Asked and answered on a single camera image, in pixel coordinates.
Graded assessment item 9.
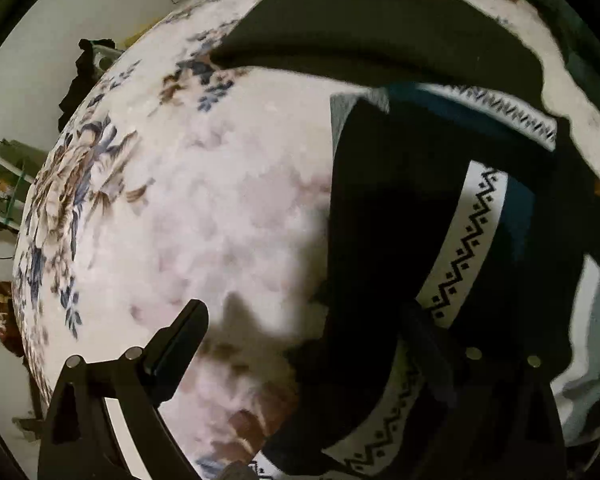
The grey white striped garment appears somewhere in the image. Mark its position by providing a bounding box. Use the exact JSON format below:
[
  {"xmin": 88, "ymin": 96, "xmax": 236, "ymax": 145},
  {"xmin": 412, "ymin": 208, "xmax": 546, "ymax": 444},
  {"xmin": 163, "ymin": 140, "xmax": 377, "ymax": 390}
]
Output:
[{"xmin": 550, "ymin": 256, "xmax": 600, "ymax": 446}]

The black garment with patterned band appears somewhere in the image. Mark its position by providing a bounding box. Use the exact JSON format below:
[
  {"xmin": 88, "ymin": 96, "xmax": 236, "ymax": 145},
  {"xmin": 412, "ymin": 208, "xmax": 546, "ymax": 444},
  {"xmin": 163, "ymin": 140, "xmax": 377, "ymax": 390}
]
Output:
[{"xmin": 261, "ymin": 86, "xmax": 586, "ymax": 479}]

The black clothes pile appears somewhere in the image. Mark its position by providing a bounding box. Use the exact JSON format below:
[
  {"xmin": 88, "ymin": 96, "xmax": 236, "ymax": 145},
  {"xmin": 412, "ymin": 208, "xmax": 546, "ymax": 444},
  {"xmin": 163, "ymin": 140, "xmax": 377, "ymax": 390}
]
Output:
[{"xmin": 57, "ymin": 39, "xmax": 116, "ymax": 132}]

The red patterned fabric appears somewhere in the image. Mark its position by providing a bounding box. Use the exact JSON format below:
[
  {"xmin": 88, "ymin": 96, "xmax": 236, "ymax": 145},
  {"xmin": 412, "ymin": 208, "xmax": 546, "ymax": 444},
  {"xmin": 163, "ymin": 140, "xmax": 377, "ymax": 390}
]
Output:
[{"xmin": 0, "ymin": 282, "xmax": 24, "ymax": 358}]

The floral patterned bed blanket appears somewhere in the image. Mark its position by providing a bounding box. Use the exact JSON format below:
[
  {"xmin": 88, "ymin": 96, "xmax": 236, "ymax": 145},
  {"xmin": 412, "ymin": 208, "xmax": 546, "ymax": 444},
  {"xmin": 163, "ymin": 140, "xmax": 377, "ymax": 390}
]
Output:
[{"xmin": 14, "ymin": 0, "xmax": 600, "ymax": 479}]

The green metal shelf rack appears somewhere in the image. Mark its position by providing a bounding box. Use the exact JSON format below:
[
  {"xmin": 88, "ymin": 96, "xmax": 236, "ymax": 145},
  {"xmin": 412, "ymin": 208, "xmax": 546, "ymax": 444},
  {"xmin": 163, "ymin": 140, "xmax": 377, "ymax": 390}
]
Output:
[{"xmin": 0, "ymin": 139, "xmax": 46, "ymax": 234}]

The dark green garment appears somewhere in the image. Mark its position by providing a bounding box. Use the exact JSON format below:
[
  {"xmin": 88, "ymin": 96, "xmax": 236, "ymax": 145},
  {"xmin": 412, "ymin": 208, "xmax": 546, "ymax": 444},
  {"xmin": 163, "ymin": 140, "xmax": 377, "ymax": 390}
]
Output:
[{"xmin": 527, "ymin": 0, "xmax": 600, "ymax": 111}]

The dark grey folded cloth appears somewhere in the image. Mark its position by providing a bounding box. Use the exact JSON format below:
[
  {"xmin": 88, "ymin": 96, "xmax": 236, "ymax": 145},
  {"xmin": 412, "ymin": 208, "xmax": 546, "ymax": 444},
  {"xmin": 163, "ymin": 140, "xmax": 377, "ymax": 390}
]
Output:
[{"xmin": 211, "ymin": 0, "xmax": 544, "ymax": 110}]

